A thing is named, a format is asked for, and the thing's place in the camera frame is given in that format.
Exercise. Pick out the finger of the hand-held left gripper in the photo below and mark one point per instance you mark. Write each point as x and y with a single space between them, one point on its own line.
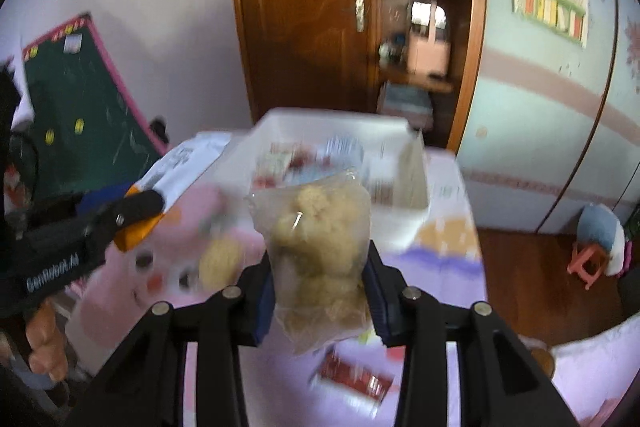
135 207
95 203

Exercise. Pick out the white plastic storage bin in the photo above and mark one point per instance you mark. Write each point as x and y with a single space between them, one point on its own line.
400 187

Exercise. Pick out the brown wooden door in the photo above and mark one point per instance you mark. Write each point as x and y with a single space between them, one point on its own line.
300 7

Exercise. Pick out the clear bag of yellow puffs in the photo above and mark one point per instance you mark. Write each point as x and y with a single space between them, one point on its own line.
315 247

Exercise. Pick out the red bread packet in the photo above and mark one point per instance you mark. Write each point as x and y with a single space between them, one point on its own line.
350 377

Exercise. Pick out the person's left hand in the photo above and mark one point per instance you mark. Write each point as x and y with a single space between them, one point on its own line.
45 342

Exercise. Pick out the pale lilac pillow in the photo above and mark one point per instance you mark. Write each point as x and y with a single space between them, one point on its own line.
600 372

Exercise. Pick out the brown wooden bedpost knob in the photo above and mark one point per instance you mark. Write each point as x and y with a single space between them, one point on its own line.
542 357

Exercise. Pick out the pale blue floral wardrobe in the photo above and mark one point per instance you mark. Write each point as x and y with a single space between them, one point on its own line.
540 132

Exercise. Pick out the pink plastic stool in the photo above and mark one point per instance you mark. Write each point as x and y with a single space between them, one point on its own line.
587 264

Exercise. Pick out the round yellow cookie bag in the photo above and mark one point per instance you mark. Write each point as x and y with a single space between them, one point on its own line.
220 264

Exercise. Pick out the blue white snack packet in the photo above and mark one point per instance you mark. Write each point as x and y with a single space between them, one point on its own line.
340 147

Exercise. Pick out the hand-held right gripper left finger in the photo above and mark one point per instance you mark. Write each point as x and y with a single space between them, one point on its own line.
262 302

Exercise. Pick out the black easel knob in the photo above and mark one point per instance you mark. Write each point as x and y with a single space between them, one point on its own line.
159 129

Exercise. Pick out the wooden corner shelf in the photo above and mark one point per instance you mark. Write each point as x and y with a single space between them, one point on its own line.
425 82

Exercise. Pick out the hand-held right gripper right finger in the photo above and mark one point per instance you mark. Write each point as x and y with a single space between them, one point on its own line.
377 302

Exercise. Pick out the pink framed green chalkboard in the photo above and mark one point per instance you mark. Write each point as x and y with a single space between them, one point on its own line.
75 97

